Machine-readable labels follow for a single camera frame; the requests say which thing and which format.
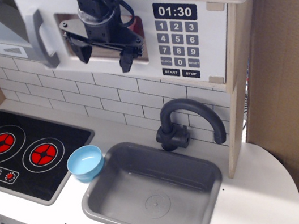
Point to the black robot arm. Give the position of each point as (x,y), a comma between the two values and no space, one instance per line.
(99,8)

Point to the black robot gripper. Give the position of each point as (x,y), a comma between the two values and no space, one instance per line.
(114,31)

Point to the grey toy sink basin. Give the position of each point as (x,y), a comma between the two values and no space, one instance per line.
(143,185)

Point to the white wooden microwave cabinet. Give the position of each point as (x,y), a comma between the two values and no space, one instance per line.
(241,44)

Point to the light blue bowl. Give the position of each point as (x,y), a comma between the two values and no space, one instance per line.
(86,163)

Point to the grey microwave door handle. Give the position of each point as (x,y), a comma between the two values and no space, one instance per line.
(51,60)

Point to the white toy microwave door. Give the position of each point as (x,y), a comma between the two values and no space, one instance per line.
(169,39)

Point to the black toy stovetop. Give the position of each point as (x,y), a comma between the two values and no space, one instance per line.
(34,154)

